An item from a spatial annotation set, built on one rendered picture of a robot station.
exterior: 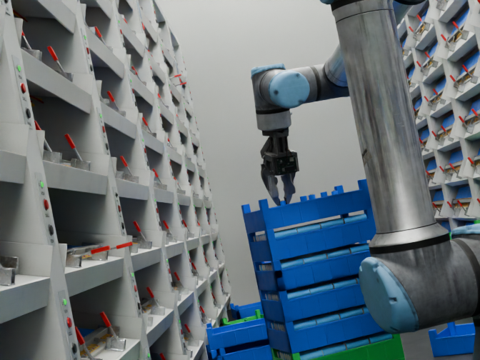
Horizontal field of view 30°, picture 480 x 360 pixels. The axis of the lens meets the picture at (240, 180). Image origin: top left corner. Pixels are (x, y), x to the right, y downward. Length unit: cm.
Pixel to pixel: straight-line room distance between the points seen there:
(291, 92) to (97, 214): 55
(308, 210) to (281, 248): 12
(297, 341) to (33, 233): 103
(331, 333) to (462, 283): 74
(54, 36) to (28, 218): 84
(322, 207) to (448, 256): 73
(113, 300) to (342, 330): 60
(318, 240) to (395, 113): 75
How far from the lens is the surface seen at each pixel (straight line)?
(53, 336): 147
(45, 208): 151
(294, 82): 218
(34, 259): 147
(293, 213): 232
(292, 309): 231
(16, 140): 148
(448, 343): 278
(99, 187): 207
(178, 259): 354
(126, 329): 216
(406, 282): 163
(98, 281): 187
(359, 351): 238
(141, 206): 285
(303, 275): 232
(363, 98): 166
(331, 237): 235
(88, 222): 216
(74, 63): 220
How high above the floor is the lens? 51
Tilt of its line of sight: 3 degrees up
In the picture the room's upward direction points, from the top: 12 degrees counter-clockwise
